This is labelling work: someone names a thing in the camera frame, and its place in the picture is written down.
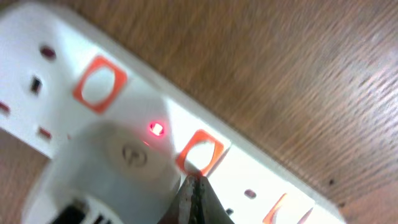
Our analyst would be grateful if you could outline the white USB wall charger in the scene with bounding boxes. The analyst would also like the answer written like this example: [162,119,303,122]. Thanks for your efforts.
[21,123,181,223]

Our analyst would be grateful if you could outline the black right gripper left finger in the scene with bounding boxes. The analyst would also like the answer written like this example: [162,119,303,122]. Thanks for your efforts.
[158,175,198,224]

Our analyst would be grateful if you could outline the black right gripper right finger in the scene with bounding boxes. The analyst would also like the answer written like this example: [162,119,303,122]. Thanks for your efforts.
[196,177,234,224]

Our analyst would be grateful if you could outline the white power strip red switches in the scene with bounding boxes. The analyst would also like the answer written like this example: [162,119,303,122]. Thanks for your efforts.
[1,2,344,223]

